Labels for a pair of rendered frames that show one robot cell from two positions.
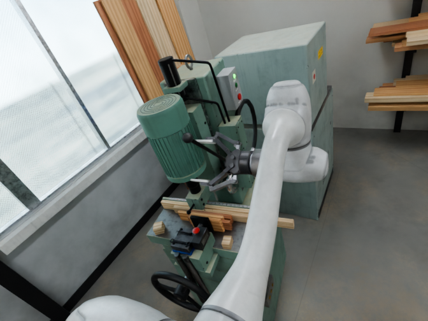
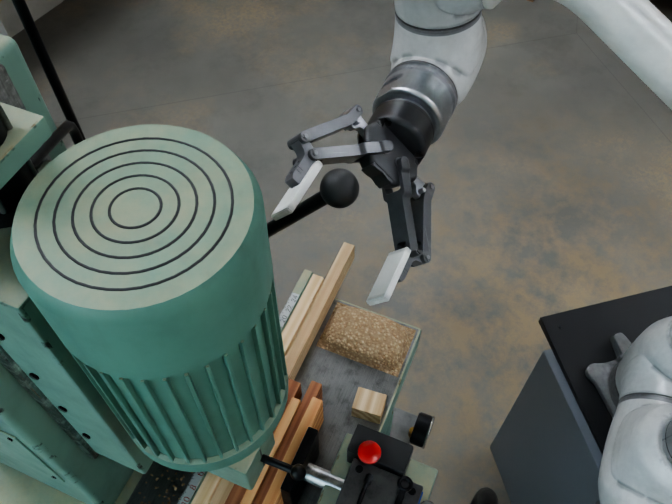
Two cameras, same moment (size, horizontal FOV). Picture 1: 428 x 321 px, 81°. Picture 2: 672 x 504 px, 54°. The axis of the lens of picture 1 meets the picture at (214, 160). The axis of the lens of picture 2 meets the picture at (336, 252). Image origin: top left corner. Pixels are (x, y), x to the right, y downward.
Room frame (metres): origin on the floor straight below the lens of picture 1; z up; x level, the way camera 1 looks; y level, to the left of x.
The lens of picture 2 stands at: (0.81, 0.43, 1.86)
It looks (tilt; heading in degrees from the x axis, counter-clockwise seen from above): 55 degrees down; 260
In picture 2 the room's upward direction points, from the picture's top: straight up
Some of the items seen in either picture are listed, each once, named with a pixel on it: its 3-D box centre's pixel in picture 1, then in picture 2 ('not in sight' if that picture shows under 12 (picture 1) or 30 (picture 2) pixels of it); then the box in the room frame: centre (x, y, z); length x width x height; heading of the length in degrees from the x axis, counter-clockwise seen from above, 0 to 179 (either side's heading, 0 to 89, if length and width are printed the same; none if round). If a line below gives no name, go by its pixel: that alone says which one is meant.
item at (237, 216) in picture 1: (227, 215); (273, 399); (0.83, 0.03, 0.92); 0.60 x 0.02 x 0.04; 57
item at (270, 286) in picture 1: (262, 289); (383, 429); (0.63, -0.02, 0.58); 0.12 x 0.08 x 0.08; 147
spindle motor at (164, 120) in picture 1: (174, 139); (178, 319); (0.89, 0.12, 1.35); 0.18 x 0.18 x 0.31
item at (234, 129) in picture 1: (234, 135); not in sight; (0.99, -0.12, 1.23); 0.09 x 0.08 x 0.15; 147
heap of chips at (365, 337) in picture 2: not in sight; (366, 332); (0.67, -0.06, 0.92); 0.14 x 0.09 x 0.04; 147
